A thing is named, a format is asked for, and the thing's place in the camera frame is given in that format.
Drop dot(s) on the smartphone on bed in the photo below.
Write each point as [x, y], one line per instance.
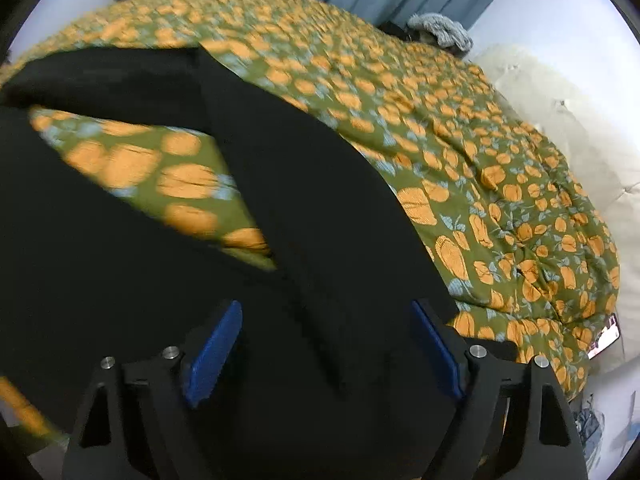
[608, 336]

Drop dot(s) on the grey white cloth pile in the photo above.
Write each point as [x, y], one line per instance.
[439, 31]

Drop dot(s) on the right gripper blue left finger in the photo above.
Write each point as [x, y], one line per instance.
[206, 349]

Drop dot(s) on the green orange floral bedspread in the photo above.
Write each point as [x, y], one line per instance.
[510, 229]

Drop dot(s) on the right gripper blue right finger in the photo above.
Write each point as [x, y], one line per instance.
[443, 348]

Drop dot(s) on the black pants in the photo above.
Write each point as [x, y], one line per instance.
[97, 297]

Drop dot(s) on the cream headboard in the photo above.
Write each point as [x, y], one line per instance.
[603, 152]

